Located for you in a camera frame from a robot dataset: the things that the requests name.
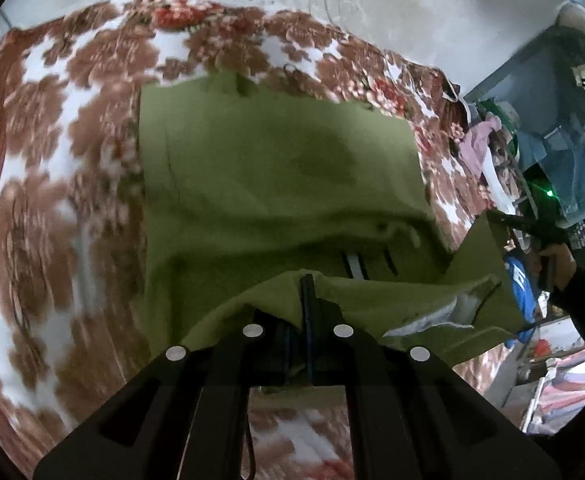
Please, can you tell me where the olive green garment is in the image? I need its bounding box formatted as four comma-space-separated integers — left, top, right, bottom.
140, 73, 525, 365

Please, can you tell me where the person's right hand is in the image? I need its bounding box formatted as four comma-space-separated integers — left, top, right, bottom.
540, 244, 577, 292

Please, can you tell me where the blue garment with white letters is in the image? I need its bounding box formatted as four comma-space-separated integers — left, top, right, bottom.
504, 250, 540, 344

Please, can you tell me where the blue grey cabinet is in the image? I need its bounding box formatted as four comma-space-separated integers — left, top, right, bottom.
466, 26, 585, 226

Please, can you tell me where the brown floral fleece blanket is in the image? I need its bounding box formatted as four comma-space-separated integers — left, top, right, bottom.
0, 0, 497, 477

